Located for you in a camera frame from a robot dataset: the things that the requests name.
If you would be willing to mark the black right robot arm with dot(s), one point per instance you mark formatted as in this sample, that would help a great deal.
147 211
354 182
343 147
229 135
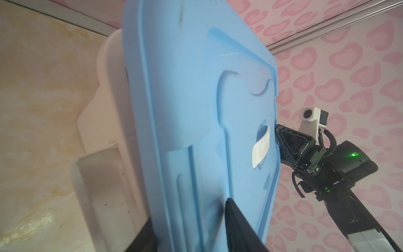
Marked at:
356 223

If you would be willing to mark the blue plastic bin lid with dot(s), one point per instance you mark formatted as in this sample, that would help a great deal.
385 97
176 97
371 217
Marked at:
203 89

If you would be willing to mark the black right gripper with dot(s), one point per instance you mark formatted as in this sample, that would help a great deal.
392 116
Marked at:
332 175

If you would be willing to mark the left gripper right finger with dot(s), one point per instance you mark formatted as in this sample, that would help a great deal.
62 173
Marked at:
240 235

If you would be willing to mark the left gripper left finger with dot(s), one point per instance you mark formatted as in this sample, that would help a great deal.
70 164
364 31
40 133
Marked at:
145 241

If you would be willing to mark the white plastic storage bin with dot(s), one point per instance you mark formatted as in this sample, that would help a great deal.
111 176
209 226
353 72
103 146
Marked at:
108 178

